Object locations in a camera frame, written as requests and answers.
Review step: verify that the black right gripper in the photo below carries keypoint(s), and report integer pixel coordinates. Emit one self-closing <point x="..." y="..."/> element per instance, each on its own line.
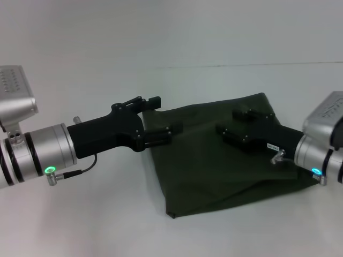
<point x="273" y="136"/>

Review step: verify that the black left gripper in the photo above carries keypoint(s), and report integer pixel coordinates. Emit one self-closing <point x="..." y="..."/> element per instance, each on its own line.
<point x="107" y="136"/>

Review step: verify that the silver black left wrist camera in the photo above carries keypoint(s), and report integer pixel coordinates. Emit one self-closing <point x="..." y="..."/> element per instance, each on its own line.
<point x="16" y="93"/>

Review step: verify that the dark green shirt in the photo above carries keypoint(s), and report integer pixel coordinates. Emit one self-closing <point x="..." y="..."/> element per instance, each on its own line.
<point x="227" y="174"/>

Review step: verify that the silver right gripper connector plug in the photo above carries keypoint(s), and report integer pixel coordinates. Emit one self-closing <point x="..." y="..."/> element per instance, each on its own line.
<point x="277" y="158"/>

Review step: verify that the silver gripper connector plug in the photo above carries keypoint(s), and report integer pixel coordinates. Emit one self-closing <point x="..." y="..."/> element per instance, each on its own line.
<point x="76" y="119"/>
<point x="277" y="158"/>

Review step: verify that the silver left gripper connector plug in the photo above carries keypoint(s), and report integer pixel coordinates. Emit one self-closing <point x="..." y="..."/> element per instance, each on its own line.
<point x="76" y="119"/>

